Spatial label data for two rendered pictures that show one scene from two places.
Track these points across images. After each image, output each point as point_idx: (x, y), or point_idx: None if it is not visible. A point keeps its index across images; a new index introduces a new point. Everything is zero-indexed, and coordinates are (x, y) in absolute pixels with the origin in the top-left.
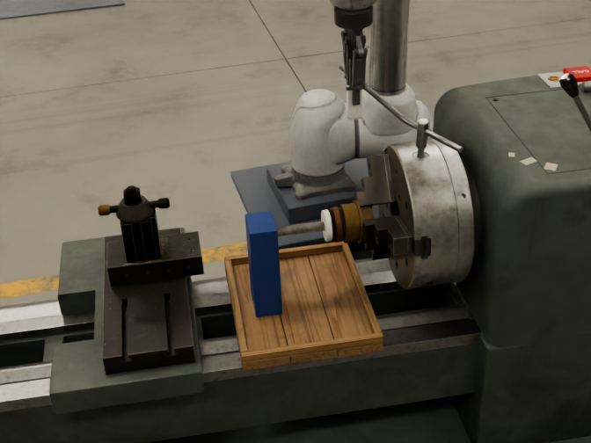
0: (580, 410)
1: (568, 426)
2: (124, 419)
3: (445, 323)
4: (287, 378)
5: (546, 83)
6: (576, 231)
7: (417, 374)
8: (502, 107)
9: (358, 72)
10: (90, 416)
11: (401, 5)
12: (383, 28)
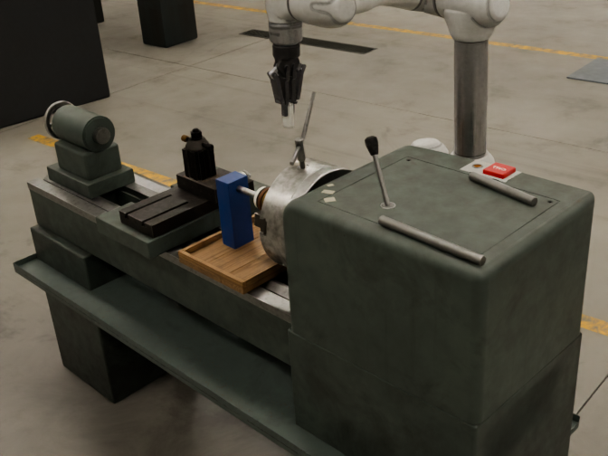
0: (356, 436)
1: (351, 446)
2: (139, 262)
3: None
4: (204, 284)
5: (465, 166)
6: (323, 256)
7: (269, 330)
8: (399, 165)
9: (274, 90)
10: (127, 250)
11: (466, 82)
12: (455, 98)
